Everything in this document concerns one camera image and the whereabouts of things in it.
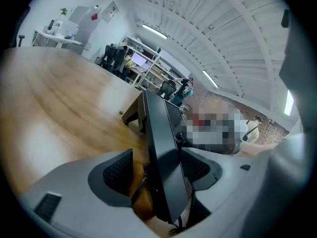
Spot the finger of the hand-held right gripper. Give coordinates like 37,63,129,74
241,8,317,238

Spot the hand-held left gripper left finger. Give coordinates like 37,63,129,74
18,148,164,238

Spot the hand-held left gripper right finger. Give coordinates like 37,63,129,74
182,147,257,238

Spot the ceiling tube light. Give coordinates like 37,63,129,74
202,69,220,89
142,23,168,40
284,89,295,117

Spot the wooden table with metal legs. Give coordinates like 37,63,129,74
0,46,150,218

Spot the white shelf unit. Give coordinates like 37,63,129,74
118,35,192,94

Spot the lit computer monitor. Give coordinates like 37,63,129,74
130,53,148,67

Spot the white desk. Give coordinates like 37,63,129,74
31,29,83,50

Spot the grey refrigerator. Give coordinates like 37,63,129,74
67,5,100,55

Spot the white printer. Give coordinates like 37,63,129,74
54,19,79,37

